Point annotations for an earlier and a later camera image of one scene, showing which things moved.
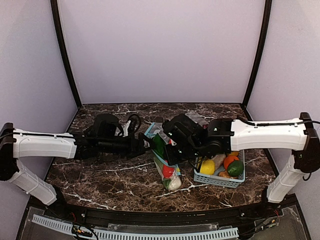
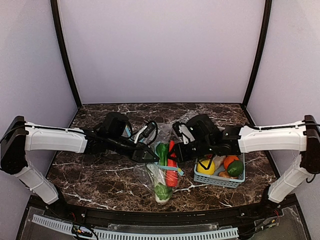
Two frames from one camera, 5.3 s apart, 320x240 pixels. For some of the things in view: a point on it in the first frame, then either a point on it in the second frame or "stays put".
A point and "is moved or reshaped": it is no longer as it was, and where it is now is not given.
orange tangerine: x=228 y=159 stays put
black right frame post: x=265 y=34 stays put
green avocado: x=235 y=168 stays put
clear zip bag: x=169 y=175 is moved or reshaped
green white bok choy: x=172 y=183 -> x=163 y=191
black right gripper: x=173 y=153 stays put
